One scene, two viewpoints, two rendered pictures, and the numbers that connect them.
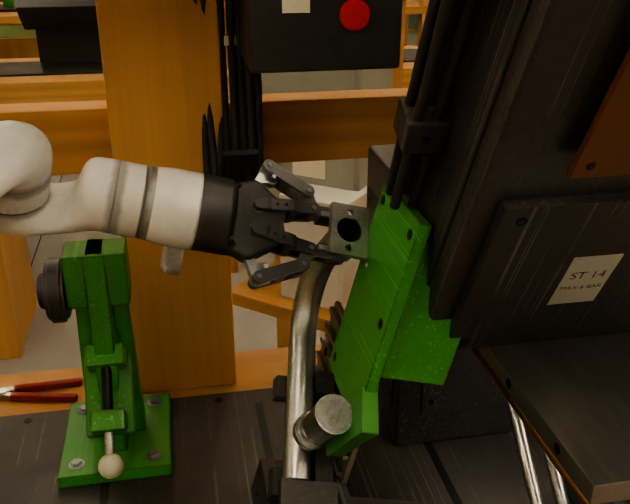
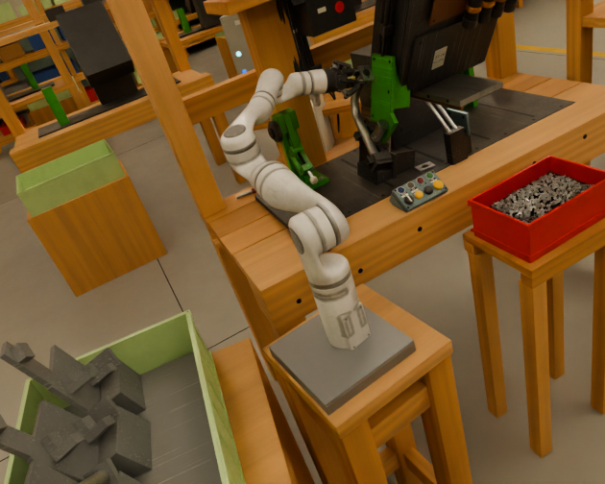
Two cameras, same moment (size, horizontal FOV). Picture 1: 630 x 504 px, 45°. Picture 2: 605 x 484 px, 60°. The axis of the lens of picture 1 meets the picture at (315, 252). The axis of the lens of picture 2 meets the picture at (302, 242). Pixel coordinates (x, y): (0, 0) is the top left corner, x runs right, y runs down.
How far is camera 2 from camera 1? 1.05 m
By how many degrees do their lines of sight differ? 8
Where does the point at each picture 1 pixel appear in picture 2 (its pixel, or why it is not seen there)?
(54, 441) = not seen: hidden behind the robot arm
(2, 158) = (275, 78)
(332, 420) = (384, 125)
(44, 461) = not seen: hidden behind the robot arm
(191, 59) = (284, 41)
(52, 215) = (285, 94)
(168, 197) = (317, 77)
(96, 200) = (299, 84)
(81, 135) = (247, 85)
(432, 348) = (403, 95)
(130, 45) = (265, 43)
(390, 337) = (393, 93)
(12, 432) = not seen: hidden behind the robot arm
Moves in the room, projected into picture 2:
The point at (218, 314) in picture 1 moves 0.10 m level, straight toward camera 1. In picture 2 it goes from (315, 134) to (326, 141)
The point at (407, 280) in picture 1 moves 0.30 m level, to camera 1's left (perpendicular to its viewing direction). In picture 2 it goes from (393, 74) to (301, 108)
